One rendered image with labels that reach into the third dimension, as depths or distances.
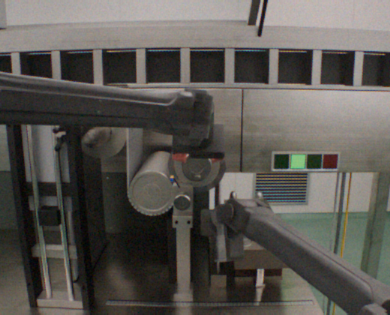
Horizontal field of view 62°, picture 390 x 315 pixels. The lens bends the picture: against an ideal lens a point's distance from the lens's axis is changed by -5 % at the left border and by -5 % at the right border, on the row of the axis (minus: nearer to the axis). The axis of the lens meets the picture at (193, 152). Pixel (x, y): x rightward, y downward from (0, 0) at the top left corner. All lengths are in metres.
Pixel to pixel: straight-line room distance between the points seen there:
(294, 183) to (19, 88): 3.58
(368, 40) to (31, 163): 1.13
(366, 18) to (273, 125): 2.87
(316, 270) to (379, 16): 3.62
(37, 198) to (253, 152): 0.73
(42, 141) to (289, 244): 0.58
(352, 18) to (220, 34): 2.81
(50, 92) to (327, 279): 0.44
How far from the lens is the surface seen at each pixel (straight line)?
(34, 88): 0.34
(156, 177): 0.90
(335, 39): 1.29
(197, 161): 0.86
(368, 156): 1.36
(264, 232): 0.64
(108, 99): 0.39
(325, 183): 3.93
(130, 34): 1.22
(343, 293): 0.54
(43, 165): 0.86
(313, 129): 1.26
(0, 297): 1.08
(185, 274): 0.95
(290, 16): 3.69
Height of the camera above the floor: 1.46
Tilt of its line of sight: 11 degrees down
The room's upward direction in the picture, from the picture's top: straight up
